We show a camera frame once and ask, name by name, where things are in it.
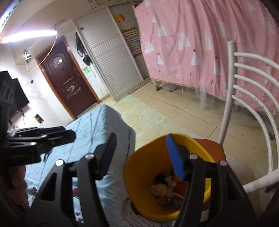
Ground pink tree-print curtain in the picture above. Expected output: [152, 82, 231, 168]
[134, 0, 279, 116]

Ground colourful grid wall poster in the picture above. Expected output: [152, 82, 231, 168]
[121, 25, 143, 58]

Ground pale fringed cloth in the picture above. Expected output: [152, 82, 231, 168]
[122, 197, 175, 227]

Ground black hanging bags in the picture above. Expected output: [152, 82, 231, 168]
[75, 33, 93, 66]

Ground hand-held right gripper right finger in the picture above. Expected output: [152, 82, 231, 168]
[166, 134, 260, 227]

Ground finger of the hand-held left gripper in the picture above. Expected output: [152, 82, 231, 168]
[4, 129, 77, 154]
[6, 126, 67, 138]

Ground white metal chair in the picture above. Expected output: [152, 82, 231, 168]
[193, 41, 279, 193]

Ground light blue striped sheet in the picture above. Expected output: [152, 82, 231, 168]
[24, 104, 137, 227]

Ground ceiling light tube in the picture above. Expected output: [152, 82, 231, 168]
[0, 29, 59, 44]

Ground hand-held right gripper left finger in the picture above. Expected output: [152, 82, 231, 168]
[28, 132, 118, 227]

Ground white louvered wardrobe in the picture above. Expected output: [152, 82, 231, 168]
[73, 6, 151, 102]

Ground yellow plastic bin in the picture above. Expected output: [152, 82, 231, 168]
[123, 133, 216, 223]

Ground dark brown door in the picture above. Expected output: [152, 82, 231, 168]
[35, 36, 102, 120]

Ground person's left hand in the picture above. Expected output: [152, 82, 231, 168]
[8, 166, 29, 207]

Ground black flat television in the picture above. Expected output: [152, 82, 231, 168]
[9, 77, 30, 120]

